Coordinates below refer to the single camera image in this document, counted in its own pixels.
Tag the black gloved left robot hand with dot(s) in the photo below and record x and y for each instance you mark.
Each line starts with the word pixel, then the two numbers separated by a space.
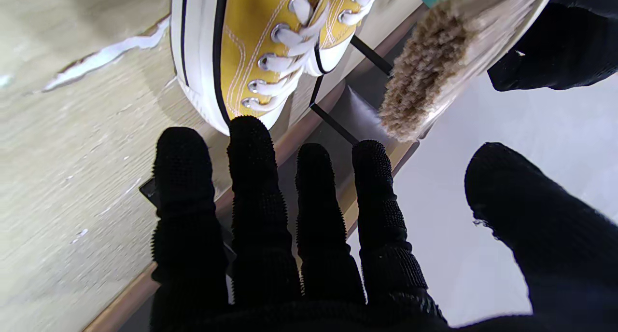
pixel 569 47

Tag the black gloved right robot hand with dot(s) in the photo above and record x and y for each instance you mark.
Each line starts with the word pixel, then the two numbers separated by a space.
pixel 260 255

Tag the brown bristle shoe brush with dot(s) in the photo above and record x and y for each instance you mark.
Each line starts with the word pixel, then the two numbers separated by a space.
pixel 425 66

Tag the yellow canvas sneaker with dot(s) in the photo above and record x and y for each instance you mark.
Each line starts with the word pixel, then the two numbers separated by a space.
pixel 246 28

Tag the small wooden black-legged table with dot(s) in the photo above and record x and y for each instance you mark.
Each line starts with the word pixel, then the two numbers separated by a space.
pixel 372 55

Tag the white paper scrap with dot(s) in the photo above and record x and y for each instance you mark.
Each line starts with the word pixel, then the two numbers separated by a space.
pixel 111 52

